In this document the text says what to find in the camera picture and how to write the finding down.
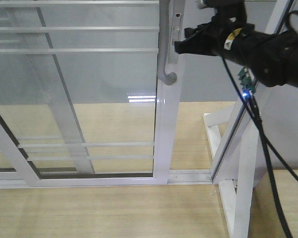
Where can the green circuit board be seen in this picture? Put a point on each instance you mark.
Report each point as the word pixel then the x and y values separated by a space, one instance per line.
pixel 246 82

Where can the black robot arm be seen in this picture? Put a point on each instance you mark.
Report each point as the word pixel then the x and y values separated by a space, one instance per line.
pixel 272 58

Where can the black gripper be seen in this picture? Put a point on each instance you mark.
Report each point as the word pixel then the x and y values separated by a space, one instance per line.
pixel 209 38

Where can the grey door handle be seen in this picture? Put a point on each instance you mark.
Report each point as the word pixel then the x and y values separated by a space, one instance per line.
pixel 163 43

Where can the aluminium floor track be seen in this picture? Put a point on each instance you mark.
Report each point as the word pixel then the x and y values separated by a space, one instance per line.
pixel 11 180

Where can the white framed sliding glass door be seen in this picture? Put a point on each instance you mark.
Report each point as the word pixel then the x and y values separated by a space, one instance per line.
pixel 116 42

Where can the white triangular support brace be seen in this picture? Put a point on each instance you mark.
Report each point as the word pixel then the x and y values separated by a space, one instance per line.
pixel 234 174

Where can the fixed white framed glass panel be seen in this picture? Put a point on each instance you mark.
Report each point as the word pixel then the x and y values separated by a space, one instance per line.
pixel 36 108

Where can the light wooden base platform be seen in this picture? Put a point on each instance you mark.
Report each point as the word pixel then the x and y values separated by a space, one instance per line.
pixel 143 211

